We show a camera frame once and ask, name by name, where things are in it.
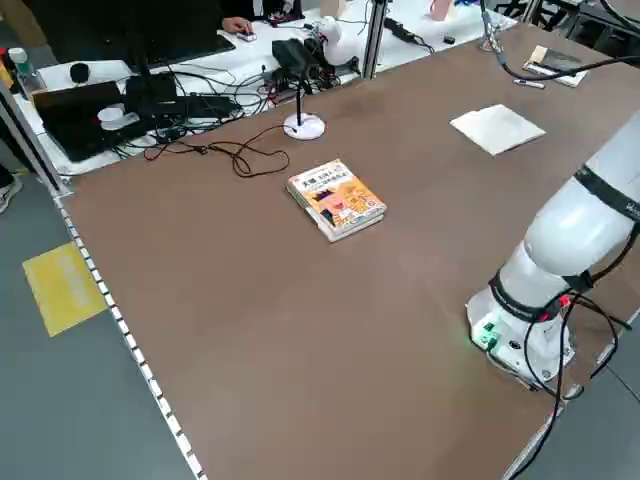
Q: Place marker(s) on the wooden box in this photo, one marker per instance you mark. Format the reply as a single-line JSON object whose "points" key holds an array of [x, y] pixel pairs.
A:
{"points": [[332, 7]]}

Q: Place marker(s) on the clear bottle with white cap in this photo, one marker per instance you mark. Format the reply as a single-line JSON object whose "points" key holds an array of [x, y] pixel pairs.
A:
{"points": [[20, 65]]}

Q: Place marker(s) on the pink cup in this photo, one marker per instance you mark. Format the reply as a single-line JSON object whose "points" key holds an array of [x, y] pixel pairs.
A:
{"points": [[440, 9]]}

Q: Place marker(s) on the white side desk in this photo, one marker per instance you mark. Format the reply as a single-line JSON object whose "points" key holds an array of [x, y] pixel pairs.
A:
{"points": [[422, 25]]}

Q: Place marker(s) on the white desk lamp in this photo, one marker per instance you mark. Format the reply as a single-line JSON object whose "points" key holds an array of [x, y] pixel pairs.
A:
{"points": [[305, 127]]}

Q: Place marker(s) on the black box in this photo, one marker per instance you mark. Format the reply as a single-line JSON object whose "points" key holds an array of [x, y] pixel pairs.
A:
{"points": [[150, 92]]}

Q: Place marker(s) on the yellow floor sticker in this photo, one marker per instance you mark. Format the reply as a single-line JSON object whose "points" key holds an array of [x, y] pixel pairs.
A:
{"points": [[60, 290]]}

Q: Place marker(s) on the pink handheld device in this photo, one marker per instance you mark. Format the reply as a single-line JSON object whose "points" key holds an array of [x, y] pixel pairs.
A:
{"points": [[285, 21]]}

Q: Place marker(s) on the orange illustrated cover book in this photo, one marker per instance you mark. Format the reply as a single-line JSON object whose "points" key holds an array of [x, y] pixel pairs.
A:
{"points": [[340, 197]]}

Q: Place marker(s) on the black tape roll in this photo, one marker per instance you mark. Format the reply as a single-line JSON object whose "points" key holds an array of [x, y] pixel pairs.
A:
{"points": [[449, 38]]}

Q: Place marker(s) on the black keyboard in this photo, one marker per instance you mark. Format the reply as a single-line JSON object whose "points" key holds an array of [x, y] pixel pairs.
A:
{"points": [[200, 47]]}

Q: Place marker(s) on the dark hands cover book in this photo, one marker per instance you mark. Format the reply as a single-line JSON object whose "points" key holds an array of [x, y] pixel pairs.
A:
{"points": [[560, 60]]}

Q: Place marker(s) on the black round cap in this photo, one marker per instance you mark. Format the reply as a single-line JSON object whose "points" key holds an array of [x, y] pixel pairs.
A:
{"points": [[80, 72]]}

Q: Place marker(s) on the person's foot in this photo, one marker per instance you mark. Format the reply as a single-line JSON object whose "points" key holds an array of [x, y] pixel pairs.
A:
{"points": [[9, 192]]}

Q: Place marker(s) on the white blue print book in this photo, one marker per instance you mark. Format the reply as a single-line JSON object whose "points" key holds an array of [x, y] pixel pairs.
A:
{"points": [[575, 78]]}

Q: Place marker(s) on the small white red device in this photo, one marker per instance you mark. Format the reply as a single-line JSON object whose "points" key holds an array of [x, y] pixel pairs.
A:
{"points": [[247, 36]]}

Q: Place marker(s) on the white tape roll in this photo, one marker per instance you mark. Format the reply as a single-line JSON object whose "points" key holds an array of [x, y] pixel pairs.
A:
{"points": [[111, 119]]}

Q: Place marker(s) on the aluminium frame post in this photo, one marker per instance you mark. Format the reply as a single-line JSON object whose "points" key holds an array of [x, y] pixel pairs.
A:
{"points": [[31, 150], [372, 45]]}

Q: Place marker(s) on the black ribbed power supply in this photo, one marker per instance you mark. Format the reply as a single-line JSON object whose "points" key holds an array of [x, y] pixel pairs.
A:
{"points": [[290, 52]]}

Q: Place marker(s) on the black monitor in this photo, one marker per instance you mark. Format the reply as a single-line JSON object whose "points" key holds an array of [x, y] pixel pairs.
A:
{"points": [[90, 30]]}

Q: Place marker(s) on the clear plastic pen cup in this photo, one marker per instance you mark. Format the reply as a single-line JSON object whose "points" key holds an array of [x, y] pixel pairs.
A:
{"points": [[487, 46]]}

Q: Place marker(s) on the blue white marker pen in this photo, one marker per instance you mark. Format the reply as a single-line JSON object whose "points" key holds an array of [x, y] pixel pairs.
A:
{"points": [[530, 83]]}

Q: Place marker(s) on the white notebook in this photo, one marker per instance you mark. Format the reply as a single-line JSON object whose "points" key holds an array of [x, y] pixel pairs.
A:
{"points": [[495, 127]]}

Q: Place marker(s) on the dark laptop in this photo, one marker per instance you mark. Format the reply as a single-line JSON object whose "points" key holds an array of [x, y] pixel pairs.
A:
{"points": [[75, 125]]}

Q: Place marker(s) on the black power adapter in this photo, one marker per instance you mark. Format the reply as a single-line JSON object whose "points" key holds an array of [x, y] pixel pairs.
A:
{"points": [[409, 36], [392, 24]]}

